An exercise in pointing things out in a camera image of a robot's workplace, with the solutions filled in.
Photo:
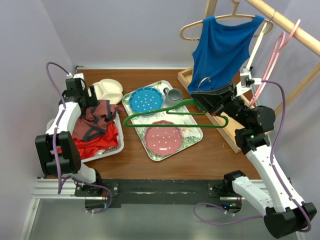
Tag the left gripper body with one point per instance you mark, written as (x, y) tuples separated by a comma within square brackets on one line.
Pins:
[(88, 99)]

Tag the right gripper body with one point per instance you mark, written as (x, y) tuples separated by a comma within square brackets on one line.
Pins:
[(234, 108)]

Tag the green velvet hanger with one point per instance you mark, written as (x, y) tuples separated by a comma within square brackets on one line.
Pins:
[(171, 110)]

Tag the maroon motorcycle tank top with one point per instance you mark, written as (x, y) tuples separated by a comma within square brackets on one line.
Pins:
[(95, 121)]

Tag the red tank top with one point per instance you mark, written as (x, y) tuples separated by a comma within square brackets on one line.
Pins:
[(88, 149)]

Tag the pink plastic hanger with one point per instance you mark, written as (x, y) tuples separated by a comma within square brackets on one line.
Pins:
[(280, 43)]

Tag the cream wooden hanger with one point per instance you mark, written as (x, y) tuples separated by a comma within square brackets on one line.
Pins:
[(266, 28)]

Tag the white tank top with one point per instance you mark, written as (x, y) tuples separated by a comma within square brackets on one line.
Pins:
[(108, 152)]

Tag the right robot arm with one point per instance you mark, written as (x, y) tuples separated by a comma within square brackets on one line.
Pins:
[(283, 210)]

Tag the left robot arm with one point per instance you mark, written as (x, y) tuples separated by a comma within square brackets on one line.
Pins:
[(56, 149)]

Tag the blue tank top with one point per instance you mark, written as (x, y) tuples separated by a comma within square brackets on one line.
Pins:
[(221, 51)]

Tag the cream divided plate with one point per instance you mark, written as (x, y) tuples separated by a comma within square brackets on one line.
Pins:
[(109, 89)]

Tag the wooden clothes rack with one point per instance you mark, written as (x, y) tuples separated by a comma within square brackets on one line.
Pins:
[(280, 20)]

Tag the grey ceramic mug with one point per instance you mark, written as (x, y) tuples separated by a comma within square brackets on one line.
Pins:
[(172, 96)]

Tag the white plastic basket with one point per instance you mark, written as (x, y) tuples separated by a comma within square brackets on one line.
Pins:
[(120, 140)]

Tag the blue dotted plate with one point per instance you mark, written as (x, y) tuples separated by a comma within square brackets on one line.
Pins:
[(145, 99)]

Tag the pink dotted plate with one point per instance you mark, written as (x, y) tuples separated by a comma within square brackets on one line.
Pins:
[(163, 141)]

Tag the floral serving tray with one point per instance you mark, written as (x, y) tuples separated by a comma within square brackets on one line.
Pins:
[(190, 136)]

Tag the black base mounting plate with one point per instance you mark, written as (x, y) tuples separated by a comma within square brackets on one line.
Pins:
[(166, 192)]

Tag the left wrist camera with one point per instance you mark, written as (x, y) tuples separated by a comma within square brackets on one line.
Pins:
[(75, 76)]

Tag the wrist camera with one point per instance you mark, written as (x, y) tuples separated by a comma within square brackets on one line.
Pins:
[(75, 76), (246, 79)]

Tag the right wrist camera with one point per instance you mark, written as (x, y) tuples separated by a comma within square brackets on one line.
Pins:
[(246, 79)]

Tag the aluminium rail frame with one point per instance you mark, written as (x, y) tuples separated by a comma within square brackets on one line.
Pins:
[(46, 188)]

